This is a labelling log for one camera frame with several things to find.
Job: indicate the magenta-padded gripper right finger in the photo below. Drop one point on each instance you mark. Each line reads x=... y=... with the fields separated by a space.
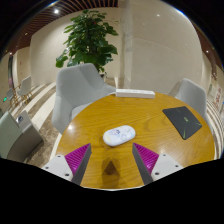
x=146 y=159

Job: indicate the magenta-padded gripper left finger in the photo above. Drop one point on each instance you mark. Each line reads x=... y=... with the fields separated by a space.
x=77 y=160

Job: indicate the white cartoon-print computer mouse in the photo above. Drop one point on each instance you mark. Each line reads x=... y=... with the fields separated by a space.
x=118 y=135

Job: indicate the black mouse pad green lines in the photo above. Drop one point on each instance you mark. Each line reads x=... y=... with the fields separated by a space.
x=182 y=122

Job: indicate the grey-green lounge chair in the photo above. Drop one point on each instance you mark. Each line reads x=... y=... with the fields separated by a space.
x=15 y=140

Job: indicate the white power strip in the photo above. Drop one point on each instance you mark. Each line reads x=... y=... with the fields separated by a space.
x=135 y=93

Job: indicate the grey shell armchair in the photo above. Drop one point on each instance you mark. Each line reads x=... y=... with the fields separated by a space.
x=192 y=96
x=77 y=87

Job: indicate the white chair wooden legs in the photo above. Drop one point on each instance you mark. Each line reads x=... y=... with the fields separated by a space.
x=25 y=87

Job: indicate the red and white standing sign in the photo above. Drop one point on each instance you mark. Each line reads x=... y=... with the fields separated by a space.
x=218 y=94

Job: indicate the tall green potted plant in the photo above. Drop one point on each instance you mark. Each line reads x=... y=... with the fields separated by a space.
x=88 y=40

